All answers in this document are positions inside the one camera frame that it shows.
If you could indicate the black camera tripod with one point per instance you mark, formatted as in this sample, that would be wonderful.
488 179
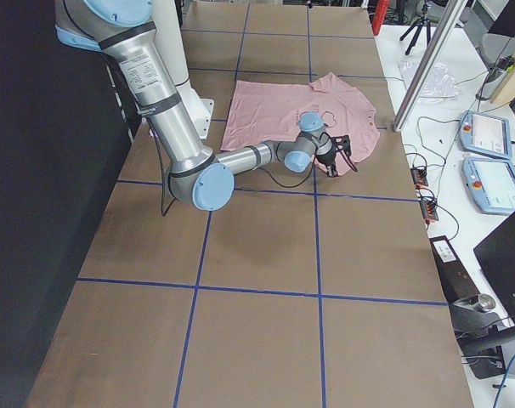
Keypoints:
421 23

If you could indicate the grey clamp with knob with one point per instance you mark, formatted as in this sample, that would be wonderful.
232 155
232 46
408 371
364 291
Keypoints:
473 316

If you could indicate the near orange connector box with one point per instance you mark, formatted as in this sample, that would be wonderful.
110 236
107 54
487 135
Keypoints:
429 210

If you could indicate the blue teach pendant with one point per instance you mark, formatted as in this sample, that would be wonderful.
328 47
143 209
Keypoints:
486 135
491 184

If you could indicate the orange connector box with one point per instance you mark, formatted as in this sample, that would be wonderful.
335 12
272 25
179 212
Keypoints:
429 210
419 177

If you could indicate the far blue teach pendant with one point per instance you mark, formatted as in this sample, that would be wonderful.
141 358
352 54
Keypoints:
486 135

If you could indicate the near blue teach pendant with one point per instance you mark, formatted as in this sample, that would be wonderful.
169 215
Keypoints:
491 184

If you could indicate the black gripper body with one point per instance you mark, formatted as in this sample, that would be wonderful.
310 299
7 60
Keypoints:
326 159

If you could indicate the black monitor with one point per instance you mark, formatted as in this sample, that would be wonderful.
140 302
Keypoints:
496 257

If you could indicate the black box with label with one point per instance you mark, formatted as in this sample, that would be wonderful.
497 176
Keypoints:
455 280

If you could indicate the clear plastic bag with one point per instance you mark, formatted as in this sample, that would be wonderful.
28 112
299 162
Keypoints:
439 84

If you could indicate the far orange connector box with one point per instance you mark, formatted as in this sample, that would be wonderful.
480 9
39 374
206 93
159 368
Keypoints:
419 177

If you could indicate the red object at back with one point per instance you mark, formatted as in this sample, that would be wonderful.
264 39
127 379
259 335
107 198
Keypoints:
379 16

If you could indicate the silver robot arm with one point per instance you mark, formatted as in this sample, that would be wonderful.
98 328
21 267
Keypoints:
125 31

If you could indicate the aluminium frame post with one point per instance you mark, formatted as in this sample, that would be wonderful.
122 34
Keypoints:
440 37

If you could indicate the pink snoopy t-shirt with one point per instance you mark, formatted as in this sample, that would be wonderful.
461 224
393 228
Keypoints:
284 123

